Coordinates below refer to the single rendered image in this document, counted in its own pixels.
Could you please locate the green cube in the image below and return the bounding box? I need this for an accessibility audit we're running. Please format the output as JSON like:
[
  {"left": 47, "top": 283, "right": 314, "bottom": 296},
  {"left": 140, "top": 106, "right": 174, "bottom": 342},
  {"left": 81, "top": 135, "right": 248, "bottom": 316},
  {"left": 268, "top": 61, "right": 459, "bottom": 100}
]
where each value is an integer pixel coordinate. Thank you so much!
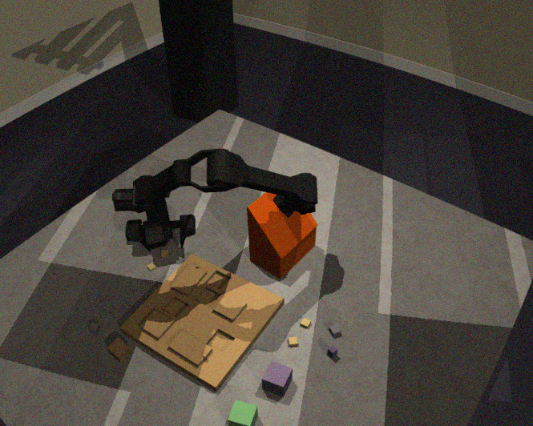
[{"left": 228, "top": 400, "right": 258, "bottom": 426}]

